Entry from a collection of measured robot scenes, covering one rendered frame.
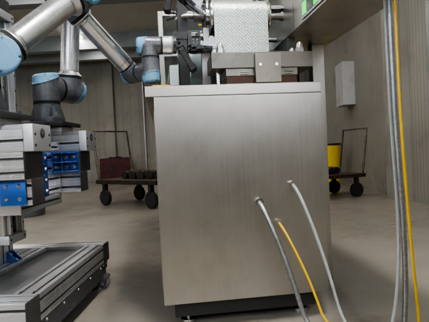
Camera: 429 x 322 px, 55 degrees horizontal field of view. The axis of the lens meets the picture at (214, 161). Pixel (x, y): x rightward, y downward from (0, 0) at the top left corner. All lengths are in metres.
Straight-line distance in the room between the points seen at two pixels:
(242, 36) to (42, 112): 0.94
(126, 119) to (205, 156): 9.39
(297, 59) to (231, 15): 0.37
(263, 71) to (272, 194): 0.47
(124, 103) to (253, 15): 9.16
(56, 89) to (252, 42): 0.91
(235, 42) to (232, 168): 0.59
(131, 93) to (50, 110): 8.95
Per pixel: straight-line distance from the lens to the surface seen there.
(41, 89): 2.00
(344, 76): 6.81
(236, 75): 1.62
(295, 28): 1.81
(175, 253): 1.54
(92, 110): 11.12
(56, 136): 1.95
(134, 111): 10.82
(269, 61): 1.63
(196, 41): 1.80
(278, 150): 1.56
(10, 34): 1.48
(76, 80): 2.11
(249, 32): 1.87
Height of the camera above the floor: 0.66
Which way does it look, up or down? 2 degrees down
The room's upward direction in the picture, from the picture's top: 3 degrees counter-clockwise
